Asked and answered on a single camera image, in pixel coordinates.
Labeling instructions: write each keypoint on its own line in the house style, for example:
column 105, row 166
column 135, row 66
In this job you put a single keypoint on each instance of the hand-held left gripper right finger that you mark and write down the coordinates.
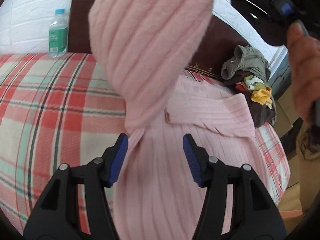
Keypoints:
column 192, row 160

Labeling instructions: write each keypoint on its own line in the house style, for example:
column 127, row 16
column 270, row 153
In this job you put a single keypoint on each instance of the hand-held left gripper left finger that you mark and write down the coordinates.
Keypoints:
column 118, row 160

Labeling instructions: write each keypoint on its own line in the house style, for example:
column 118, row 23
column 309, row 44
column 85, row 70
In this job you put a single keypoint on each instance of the pink ribbed sweater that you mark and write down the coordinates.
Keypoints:
column 150, row 55

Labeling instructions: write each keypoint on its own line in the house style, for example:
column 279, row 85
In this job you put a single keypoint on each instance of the pile of mixed clothes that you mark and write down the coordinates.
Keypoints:
column 247, row 57

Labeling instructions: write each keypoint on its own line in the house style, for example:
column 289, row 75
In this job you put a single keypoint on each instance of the person's right hand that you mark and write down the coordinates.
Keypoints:
column 305, row 67

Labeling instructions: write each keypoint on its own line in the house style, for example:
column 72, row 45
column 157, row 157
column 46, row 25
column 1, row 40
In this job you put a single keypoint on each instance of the dark brown wooden headboard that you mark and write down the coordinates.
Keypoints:
column 220, row 42

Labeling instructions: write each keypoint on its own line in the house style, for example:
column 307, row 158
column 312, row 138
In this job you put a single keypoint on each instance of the dark brown garment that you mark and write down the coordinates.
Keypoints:
column 262, row 112

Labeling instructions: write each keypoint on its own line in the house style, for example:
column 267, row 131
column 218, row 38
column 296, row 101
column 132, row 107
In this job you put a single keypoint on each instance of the red plaid bed sheet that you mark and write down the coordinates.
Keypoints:
column 50, row 105

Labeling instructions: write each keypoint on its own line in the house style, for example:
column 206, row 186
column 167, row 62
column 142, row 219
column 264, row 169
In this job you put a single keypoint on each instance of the white green printed garment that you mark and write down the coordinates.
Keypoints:
column 252, row 82

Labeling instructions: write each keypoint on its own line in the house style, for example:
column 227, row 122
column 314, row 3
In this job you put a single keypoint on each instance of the yellow garment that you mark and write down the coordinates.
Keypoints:
column 261, row 93

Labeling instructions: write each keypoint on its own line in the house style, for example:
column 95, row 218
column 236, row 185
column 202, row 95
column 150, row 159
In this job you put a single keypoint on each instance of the brown cardboard box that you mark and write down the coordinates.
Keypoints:
column 286, row 105

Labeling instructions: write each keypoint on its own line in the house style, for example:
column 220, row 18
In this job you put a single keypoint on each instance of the clear plastic water bottle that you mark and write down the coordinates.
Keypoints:
column 58, row 37

